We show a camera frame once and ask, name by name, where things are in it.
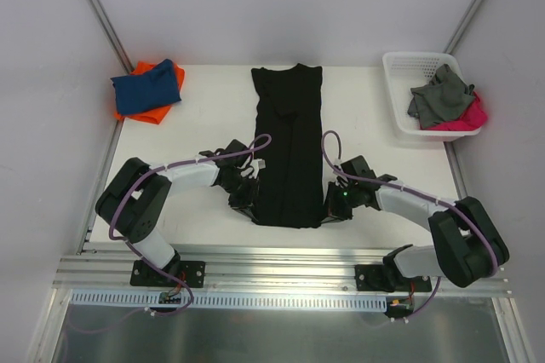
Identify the grey green t shirt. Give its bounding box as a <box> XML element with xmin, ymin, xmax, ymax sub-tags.
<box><xmin>407</xmin><ymin>64</ymin><xmax>475</xmax><ymax>130</ymax></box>

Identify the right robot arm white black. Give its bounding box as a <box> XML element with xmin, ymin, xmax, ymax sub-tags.
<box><xmin>324</xmin><ymin>156</ymin><xmax>510</xmax><ymax>293</ymax></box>

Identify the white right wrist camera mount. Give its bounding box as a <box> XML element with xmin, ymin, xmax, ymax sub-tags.
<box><xmin>333</xmin><ymin>158</ymin><xmax>347</xmax><ymax>187</ymax></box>

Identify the black t shirt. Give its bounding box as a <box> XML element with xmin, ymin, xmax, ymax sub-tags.
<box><xmin>251</xmin><ymin>64</ymin><xmax>324</xmax><ymax>228</ymax></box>

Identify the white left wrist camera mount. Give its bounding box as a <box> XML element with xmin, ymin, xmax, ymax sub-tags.
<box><xmin>248</xmin><ymin>158</ymin><xmax>266</xmax><ymax>178</ymax></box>

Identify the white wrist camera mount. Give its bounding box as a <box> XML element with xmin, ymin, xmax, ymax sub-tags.
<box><xmin>248</xmin><ymin>158</ymin><xmax>266</xmax><ymax>178</ymax></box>
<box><xmin>333</xmin><ymin>158</ymin><xmax>347</xmax><ymax>187</ymax></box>

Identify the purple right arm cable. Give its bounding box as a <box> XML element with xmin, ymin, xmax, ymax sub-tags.
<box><xmin>320</xmin><ymin>130</ymin><xmax>500</xmax><ymax>324</ymax></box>

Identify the white plastic laundry basket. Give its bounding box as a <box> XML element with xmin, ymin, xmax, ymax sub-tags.
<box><xmin>382</xmin><ymin>52</ymin><xmax>488</xmax><ymax>141</ymax></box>

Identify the white slotted cable duct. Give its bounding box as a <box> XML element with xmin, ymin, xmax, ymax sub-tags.
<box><xmin>71</xmin><ymin>290</ymin><xmax>387</xmax><ymax>313</ymax></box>

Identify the blue t shirt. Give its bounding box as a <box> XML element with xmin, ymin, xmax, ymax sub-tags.
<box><xmin>110</xmin><ymin>58</ymin><xmax>183</xmax><ymax>117</ymax></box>

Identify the left corner aluminium post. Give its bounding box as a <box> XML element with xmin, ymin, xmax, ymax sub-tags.
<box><xmin>86</xmin><ymin>0</ymin><xmax>134</xmax><ymax>73</ymax></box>

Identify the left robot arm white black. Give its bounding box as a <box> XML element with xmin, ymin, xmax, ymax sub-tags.
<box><xmin>95</xmin><ymin>139</ymin><xmax>266</xmax><ymax>285</ymax></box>

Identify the pink t shirt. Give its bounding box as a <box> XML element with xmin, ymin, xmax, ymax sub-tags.
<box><xmin>428</xmin><ymin>92</ymin><xmax>488</xmax><ymax>132</ymax></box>

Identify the aluminium mounting rail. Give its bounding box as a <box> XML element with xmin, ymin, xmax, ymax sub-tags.
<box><xmin>51</xmin><ymin>243</ymin><xmax>511</xmax><ymax>297</ymax></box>

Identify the orange t shirt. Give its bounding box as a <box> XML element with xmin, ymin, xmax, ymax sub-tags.
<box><xmin>113</xmin><ymin>60</ymin><xmax>186</xmax><ymax>126</ymax></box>

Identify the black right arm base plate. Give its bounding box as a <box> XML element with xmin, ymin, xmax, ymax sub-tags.
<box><xmin>354</xmin><ymin>264</ymin><xmax>432</xmax><ymax>293</ymax></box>

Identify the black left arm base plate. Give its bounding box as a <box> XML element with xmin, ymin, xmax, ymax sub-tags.
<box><xmin>129</xmin><ymin>260</ymin><xmax>206</xmax><ymax>288</ymax></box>

